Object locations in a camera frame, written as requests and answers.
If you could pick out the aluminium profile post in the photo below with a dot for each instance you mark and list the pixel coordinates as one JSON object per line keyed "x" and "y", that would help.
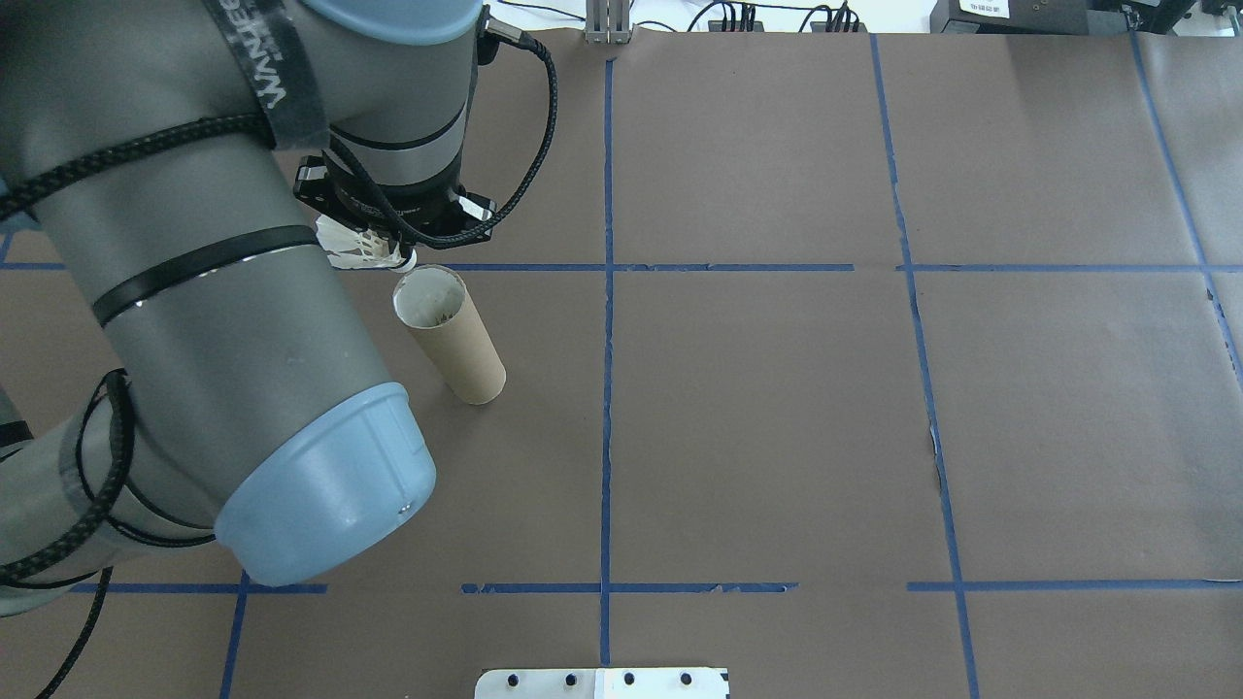
{"x": 608, "y": 19}

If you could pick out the white feather shuttlecock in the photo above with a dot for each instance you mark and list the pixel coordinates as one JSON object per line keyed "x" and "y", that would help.
{"x": 354, "y": 245}

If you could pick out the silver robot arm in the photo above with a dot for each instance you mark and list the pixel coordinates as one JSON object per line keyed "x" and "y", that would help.
{"x": 194, "y": 340}

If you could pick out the white post on square plate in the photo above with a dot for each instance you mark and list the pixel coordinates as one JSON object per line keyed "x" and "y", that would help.
{"x": 602, "y": 684}

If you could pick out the brown cardboard tube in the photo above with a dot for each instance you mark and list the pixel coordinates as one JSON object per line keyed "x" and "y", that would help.
{"x": 456, "y": 349}

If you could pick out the dark box with label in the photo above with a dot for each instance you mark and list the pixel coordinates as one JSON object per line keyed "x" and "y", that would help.
{"x": 1010, "y": 15}

